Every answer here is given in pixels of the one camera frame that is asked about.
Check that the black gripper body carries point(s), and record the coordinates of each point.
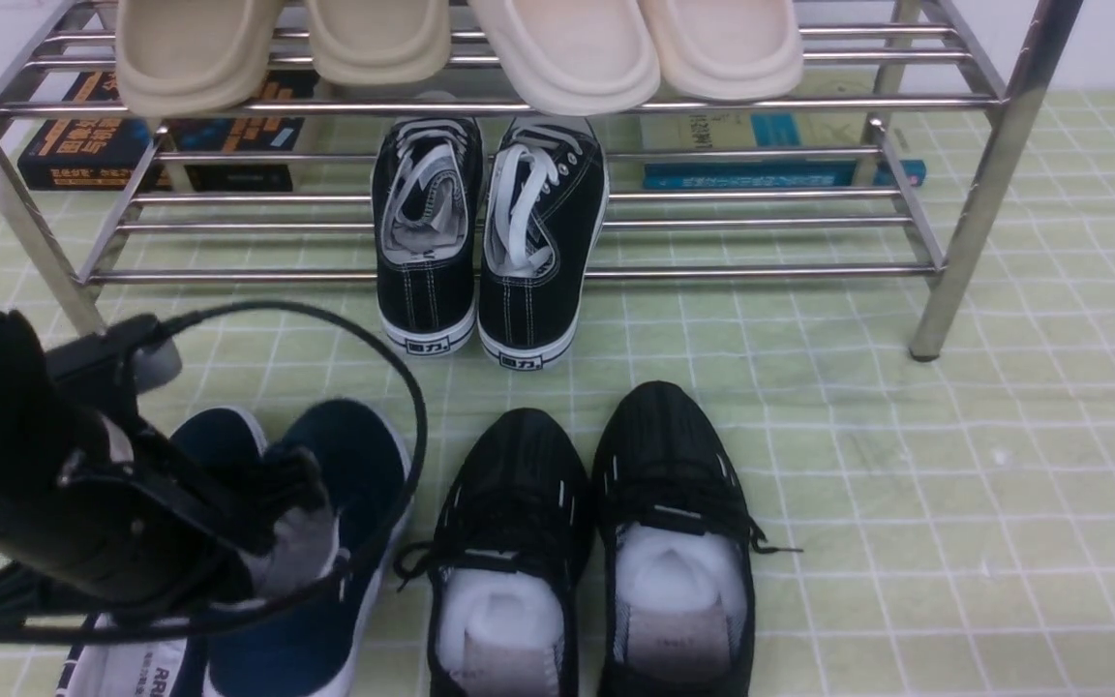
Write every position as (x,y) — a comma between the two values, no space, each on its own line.
(124,550)

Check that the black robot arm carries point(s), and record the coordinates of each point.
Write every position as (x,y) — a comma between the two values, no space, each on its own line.
(49,437)

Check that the black orange book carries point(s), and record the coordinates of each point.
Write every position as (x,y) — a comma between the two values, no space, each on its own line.
(102,154)

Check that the left black mesh sneaker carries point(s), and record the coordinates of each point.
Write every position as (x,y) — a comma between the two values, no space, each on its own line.
(511,544)

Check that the black mesh sneaker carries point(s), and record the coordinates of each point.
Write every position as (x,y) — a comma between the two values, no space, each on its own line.
(678,540)
(511,544)

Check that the left black canvas sneaker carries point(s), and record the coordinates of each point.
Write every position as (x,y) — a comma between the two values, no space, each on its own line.
(425,190)

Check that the black canvas sneaker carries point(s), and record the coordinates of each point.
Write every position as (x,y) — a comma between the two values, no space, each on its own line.
(425,190)
(545,210)

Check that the beige slipper far left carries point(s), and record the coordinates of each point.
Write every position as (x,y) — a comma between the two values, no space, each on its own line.
(182,58)

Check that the beige slipper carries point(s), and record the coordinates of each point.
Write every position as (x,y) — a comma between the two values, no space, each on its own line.
(182,58)
(379,42)

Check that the right black canvas sneaker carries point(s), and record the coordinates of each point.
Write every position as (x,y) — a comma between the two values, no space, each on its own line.
(545,210)

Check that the right black mesh sneaker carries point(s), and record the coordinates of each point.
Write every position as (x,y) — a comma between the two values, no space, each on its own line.
(678,540)

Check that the cream slipper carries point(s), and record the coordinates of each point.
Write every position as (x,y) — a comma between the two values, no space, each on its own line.
(727,51)
(573,58)

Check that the cream slipper far right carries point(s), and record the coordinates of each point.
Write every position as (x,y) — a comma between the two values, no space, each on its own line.
(727,51)

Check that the green checkered table mat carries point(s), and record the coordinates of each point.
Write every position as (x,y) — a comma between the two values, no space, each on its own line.
(957,517)

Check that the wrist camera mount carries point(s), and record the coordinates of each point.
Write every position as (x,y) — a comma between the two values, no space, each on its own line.
(133,356)

